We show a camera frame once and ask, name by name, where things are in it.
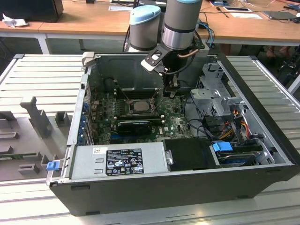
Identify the silver topped CPU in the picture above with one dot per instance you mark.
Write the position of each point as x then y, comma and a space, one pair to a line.
141, 106

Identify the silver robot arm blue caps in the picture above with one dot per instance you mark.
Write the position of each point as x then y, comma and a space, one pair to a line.
145, 30

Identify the RAM slot with white clips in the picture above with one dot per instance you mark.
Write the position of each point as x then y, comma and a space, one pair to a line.
138, 94
138, 89

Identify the silver metal drive cage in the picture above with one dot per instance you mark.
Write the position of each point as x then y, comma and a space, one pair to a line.
206, 93

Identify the green motherboard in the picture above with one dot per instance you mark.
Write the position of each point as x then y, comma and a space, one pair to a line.
173, 122

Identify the black graphics card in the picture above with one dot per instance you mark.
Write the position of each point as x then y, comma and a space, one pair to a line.
133, 128

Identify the blue booklet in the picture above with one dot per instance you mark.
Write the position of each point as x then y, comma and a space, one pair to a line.
219, 2

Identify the white paper sheet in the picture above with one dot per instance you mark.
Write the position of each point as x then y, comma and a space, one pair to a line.
119, 8
246, 15

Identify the black smartphone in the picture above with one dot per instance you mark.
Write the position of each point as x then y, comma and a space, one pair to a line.
236, 9

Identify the grey plastic case latch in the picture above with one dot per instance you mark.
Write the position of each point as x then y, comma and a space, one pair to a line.
87, 58

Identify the black plastic shroud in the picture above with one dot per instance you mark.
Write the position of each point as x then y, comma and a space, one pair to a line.
187, 154

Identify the long wooden desk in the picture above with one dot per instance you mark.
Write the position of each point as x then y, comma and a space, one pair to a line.
93, 21

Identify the hard disk in blue carrier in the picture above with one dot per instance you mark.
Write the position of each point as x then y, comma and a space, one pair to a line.
221, 146

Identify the person bare feet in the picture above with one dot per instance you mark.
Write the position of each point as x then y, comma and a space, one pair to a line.
273, 50

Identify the black office chair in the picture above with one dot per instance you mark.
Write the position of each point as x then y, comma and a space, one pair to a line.
290, 68

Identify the grey power supply unit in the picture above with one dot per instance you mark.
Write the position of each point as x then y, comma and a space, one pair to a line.
84, 164

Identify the black open PC case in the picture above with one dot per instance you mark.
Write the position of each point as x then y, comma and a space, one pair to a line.
140, 197

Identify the grey parts rack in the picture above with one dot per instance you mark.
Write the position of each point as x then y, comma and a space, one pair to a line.
35, 131

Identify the black box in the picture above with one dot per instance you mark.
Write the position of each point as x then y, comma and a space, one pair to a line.
30, 9

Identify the short wooden desk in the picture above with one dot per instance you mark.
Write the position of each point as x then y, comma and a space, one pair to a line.
21, 29

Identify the blue plastic latch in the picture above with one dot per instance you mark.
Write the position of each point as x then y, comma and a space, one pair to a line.
52, 166

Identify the crumpled white paper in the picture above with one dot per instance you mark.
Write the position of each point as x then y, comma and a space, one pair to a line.
14, 21

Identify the green RAM stick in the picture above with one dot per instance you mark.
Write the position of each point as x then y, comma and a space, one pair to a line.
14, 156

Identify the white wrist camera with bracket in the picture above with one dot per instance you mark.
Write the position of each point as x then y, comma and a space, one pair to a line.
146, 64

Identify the small grey wrist camera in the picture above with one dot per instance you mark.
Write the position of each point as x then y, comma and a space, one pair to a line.
202, 50

